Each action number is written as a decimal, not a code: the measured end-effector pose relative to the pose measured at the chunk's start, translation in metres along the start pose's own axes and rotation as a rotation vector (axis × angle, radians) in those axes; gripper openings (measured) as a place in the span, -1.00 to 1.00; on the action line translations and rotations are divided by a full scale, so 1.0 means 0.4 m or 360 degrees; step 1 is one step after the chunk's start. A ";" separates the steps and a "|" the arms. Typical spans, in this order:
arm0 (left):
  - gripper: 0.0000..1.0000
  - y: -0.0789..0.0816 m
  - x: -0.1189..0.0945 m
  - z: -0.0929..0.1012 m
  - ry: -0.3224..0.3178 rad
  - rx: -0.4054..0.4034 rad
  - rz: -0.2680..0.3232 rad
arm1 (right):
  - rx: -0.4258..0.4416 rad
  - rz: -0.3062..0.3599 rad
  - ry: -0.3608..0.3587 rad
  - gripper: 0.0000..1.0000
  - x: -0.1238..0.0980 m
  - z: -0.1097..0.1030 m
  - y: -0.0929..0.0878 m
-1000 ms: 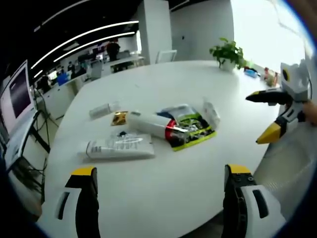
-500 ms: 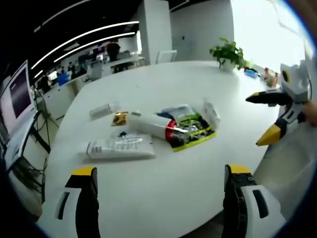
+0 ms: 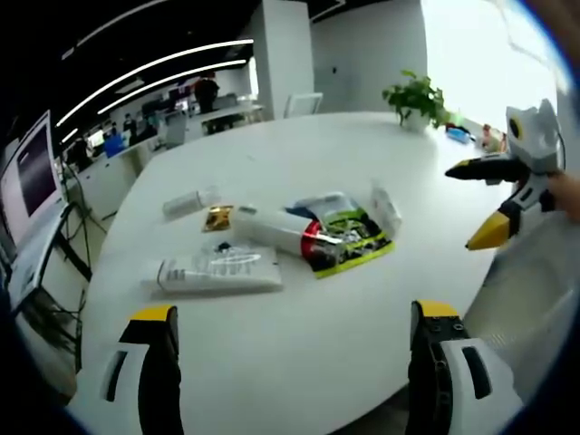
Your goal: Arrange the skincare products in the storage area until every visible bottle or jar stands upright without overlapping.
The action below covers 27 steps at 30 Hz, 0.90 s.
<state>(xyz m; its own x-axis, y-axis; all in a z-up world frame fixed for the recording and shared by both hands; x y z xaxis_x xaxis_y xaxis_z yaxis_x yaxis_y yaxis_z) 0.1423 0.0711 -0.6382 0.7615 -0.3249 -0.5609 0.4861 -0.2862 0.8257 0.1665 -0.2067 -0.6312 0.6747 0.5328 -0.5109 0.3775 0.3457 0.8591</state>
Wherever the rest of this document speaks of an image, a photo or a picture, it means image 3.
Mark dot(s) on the green skincare packet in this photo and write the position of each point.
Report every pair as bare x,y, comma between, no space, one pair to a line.
358,247

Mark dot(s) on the person's right hand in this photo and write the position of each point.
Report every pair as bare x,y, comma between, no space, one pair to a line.
566,192

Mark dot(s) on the colourful toy figures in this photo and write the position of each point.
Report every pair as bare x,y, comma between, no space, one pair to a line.
493,138

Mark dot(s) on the small clear skincare bottle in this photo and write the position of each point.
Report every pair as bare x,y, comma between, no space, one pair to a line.
190,201

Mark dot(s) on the potted green plant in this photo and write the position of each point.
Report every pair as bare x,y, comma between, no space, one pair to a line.
414,99

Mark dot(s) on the small clear skincare packet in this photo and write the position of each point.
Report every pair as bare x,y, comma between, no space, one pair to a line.
224,248

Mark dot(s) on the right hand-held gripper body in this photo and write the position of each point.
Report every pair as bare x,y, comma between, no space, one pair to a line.
537,136

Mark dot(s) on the white skincare box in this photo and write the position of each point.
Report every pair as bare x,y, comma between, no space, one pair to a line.
385,206

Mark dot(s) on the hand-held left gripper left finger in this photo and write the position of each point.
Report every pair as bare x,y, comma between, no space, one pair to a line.
158,362

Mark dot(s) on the blue object on windowsill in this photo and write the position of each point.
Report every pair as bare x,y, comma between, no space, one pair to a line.
458,134

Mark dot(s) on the white chair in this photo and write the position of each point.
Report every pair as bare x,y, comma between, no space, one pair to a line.
302,105

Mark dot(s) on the computer monitor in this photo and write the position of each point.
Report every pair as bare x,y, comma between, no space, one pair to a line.
29,176

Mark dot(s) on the gold skincare sachet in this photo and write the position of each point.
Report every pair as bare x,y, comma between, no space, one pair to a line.
217,219

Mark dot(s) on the long ceiling light strip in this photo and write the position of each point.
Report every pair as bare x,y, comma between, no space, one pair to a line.
149,68
167,79

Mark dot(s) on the white skincare tube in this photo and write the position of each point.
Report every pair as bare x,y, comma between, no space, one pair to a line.
226,272

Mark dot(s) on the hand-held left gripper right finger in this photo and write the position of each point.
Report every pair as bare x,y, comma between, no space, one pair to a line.
430,362

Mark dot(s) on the white blue skincare packet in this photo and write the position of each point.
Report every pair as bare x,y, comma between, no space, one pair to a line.
324,201

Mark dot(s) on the white skincare bottle red band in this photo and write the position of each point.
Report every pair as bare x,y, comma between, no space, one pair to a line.
272,229

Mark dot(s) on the blue box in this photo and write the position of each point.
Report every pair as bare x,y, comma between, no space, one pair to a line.
114,146

